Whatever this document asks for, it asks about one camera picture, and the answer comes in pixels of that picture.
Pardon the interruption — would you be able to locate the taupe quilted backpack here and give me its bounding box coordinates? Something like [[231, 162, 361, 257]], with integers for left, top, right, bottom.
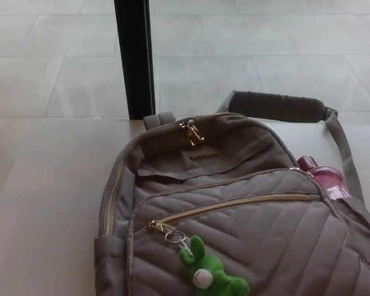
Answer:
[[94, 90, 370, 296]]

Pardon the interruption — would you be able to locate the black vertical window post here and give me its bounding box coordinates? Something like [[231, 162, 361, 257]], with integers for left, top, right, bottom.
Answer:
[[113, 0, 157, 121]]

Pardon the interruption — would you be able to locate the green plush frog keychain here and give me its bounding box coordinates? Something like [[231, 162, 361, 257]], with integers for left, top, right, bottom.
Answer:
[[164, 230, 251, 296]]

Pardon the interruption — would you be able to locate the pink transparent water bottle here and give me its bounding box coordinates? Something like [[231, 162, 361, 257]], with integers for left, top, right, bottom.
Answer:
[[296, 155, 350, 202]]

